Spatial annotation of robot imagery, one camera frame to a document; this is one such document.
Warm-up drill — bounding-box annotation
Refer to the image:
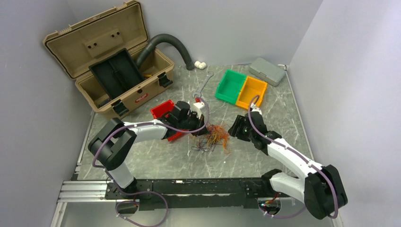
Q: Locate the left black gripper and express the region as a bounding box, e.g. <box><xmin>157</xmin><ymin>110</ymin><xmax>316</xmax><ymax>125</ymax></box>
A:
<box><xmin>177</xmin><ymin>111</ymin><xmax>209</xmax><ymax>137</ymax></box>

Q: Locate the coloured wire bundle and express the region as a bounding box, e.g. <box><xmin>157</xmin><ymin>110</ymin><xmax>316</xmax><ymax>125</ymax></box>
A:
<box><xmin>191</xmin><ymin>122</ymin><xmax>233</xmax><ymax>156</ymax></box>

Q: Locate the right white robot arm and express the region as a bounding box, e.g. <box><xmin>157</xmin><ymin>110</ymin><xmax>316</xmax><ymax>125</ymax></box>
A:
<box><xmin>228</xmin><ymin>111</ymin><xmax>348</xmax><ymax>219</ymax></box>

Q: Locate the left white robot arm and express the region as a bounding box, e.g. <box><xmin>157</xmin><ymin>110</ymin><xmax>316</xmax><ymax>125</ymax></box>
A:
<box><xmin>87</xmin><ymin>99</ymin><xmax>209</xmax><ymax>199</ymax></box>

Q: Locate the red plastic bin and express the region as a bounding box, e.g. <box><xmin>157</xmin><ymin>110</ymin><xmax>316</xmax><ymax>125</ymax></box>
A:
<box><xmin>150</xmin><ymin>99</ymin><xmax>183</xmax><ymax>142</ymax></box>

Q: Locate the orange plastic bin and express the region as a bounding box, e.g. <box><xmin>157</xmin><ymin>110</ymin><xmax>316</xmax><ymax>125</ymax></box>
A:
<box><xmin>235</xmin><ymin>76</ymin><xmax>268</xmax><ymax>109</ymax></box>

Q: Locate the green plastic bin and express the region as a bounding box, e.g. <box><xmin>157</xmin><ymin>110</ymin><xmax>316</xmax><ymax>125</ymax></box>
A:
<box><xmin>215</xmin><ymin>70</ymin><xmax>247</xmax><ymax>105</ymax></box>

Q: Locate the silver open-end wrench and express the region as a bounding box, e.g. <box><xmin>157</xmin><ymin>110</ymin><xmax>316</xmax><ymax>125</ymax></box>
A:
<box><xmin>192</xmin><ymin>71</ymin><xmax>214</xmax><ymax>98</ymax></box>

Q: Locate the white pipe fitting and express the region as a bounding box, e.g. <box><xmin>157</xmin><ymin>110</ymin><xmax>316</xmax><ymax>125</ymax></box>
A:
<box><xmin>194</xmin><ymin>61</ymin><xmax>207</xmax><ymax>70</ymax></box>

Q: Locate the grey plastic case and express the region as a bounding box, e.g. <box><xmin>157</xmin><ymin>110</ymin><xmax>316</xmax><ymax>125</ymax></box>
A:
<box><xmin>249</xmin><ymin>57</ymin><xmax>286</xmax><ymax>87</ymax></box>

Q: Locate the black toolbox tray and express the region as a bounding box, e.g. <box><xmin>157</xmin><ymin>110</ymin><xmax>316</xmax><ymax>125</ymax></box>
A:
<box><xmin>89</xmin><ymin>48</ymin><xmax>145</xmax><ymax>99</ymax></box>

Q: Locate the tan plastic toolbox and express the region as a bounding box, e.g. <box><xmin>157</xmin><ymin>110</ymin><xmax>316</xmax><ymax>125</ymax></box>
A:
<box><xmin>43</xmin><ymin>0</ymin><xmax>174</xmax><ymax>119</ymax></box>

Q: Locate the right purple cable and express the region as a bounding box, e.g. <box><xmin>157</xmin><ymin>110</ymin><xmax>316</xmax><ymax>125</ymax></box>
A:
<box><xmin>248</xmin><ymin>95</ymin><xmax>340</xmax><ymax>220</ymax></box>

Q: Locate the purple cable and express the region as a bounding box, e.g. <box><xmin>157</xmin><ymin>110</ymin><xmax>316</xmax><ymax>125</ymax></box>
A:
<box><xmin>91</xmin><ymin>97</ymin><xmax>210</xmax><ymax>227</ymax></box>
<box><xmin>248</xmin><ymin>95</ymin><xmax>340</xmax><ymax>220</ymax></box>

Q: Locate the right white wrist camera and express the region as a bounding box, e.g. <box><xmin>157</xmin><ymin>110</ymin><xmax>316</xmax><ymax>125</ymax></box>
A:
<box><xmin>250</xmin><ymin>106</ymin><xmax>262</xmax><ymax>115</ymax></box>

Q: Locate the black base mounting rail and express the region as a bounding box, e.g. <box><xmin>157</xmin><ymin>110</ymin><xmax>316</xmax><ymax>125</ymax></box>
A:
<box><xmin>105</xmin><ymin>178</ymin><xmax>280</xmax><ymax>211</ymax></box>

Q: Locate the black corrugated hose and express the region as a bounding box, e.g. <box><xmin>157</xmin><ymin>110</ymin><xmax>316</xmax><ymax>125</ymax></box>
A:
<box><xmin>135</xmin><ymin>33</ymin><xmax>195</xmax><ymax>71</ymax></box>

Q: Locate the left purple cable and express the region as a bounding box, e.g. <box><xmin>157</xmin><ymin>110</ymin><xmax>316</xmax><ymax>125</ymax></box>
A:
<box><xmin>91</xmin><ymin>97</ymin><xmax>210</xmax><ymax>227</ymax></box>

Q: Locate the aluminium extrusion frame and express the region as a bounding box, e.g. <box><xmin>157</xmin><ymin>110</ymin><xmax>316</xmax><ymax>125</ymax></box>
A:
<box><xmin>51</xmin><ymin>180</ymin><xmax>108</xmax><ymax>227</ymax></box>

